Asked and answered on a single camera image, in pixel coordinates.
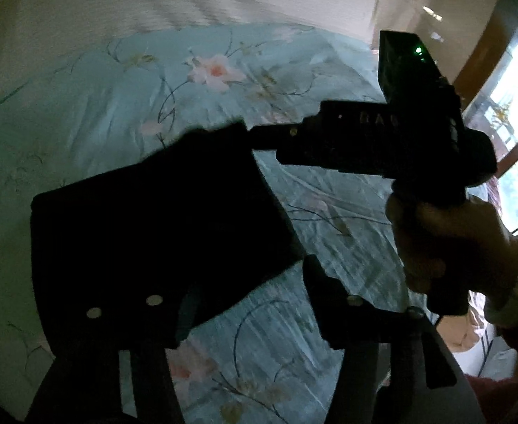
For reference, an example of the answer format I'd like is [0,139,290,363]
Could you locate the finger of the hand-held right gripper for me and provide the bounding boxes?
[248,124,306,151]

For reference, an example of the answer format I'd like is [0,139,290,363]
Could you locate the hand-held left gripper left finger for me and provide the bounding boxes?
[25,274,198,424]

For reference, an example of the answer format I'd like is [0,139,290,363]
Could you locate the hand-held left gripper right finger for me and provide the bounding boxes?
[302,254,476,424]

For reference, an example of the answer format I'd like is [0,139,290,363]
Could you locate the black pants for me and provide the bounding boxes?
[29,121,308,363]

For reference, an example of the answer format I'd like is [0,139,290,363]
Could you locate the person's right hand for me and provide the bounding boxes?
[385,194,518,301]

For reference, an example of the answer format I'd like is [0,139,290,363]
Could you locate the bright window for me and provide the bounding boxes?
[462,31,518,239]

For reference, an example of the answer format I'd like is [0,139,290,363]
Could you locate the light blue floral bed sheet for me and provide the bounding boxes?
[0,22,485,424]

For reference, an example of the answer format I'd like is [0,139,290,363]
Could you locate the person's red garment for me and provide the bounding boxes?
[462,373,518,424]

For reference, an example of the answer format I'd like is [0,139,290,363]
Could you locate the wooden door frame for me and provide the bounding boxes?
[453,9,518,109]

